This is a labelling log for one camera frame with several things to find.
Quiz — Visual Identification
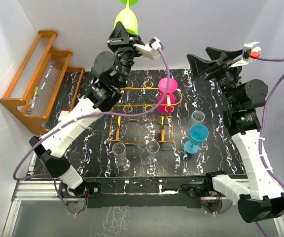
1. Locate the red white eraser block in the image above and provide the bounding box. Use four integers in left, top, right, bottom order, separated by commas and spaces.
58, 110, 69, 121

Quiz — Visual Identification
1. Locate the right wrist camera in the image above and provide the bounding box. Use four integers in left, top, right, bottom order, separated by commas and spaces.
230, 41, 261, 68

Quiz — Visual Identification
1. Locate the clear wine glass right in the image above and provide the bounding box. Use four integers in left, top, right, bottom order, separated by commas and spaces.
144, 141, 160, 174

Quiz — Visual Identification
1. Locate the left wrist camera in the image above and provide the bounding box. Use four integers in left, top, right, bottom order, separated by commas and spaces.
133, 37, 164, 60

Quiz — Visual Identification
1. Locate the pink wine glass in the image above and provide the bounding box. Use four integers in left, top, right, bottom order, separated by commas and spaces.
158, 78, 178, 116

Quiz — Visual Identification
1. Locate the pink capped marker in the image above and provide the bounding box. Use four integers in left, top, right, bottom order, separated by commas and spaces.
44, 61, 55, 80

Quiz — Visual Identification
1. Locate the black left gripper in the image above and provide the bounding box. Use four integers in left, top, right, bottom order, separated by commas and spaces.
105, 22, 144, 88

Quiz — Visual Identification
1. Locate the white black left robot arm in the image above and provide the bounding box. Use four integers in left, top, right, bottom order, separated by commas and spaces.
29, 21, 143, 197

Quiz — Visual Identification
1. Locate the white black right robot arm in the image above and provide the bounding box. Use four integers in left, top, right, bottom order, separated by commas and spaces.
187, 41, 284, 223

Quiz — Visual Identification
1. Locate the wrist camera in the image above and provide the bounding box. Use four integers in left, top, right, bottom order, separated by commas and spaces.
133, 37, 164, 60
230, 41, 261, 68

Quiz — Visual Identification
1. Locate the gold wire wine glass rack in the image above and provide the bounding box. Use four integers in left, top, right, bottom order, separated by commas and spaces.
107, 80, 183, 145

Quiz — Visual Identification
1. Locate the clear wine glass left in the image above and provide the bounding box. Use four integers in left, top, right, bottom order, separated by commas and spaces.
112, 142, 130, 172

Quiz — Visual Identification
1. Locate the green wine glass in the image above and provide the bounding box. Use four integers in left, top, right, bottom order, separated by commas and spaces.
114, 0, 138, 35

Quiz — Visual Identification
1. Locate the blue wine glass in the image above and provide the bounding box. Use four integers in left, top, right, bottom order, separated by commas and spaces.
184, 124, 209, 154

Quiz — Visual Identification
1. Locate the orange wooden shelf rack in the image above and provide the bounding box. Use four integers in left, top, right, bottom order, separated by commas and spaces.
0, 30, 85, 135

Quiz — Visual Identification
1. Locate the green capped marker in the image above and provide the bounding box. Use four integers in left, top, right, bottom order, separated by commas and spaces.
31, 86, 39, 110

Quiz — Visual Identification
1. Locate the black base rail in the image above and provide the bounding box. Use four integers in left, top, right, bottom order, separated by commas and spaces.
58, 175, 234, 209

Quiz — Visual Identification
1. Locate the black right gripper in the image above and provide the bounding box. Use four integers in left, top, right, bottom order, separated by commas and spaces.
187, 46, 244, 108

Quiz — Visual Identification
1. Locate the clear wine glass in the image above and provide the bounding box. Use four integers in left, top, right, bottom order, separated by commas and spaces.
144, 141, 160, 174
112, 142, 130, 172

